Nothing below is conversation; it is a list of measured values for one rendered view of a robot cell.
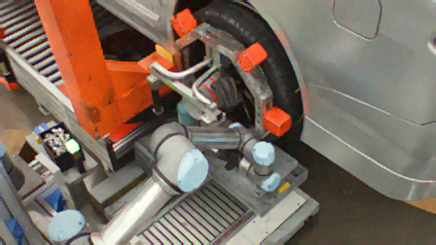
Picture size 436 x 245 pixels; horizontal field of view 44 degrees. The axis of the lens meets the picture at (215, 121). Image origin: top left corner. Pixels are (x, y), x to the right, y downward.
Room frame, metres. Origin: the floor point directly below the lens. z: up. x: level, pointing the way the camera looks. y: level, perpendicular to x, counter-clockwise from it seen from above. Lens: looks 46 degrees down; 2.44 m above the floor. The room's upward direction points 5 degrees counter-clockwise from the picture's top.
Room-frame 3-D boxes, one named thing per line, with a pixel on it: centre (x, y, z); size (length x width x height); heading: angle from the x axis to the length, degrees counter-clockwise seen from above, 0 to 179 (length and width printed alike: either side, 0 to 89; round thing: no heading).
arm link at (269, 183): (1.21, -0.16, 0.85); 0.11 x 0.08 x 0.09; 40
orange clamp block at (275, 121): (1.48, -0.25, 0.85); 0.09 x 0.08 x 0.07; 40
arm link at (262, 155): (1.23, -0.15, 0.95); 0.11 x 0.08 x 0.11; 32
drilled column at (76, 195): (1.81, 0.80, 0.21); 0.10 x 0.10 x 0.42; 40
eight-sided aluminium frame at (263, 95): (1.72, -0.04, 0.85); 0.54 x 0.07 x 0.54; 40
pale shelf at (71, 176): (1.79, 0.78, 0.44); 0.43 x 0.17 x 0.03; 40
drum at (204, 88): (1.67, 0.01, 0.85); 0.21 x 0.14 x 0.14; 130
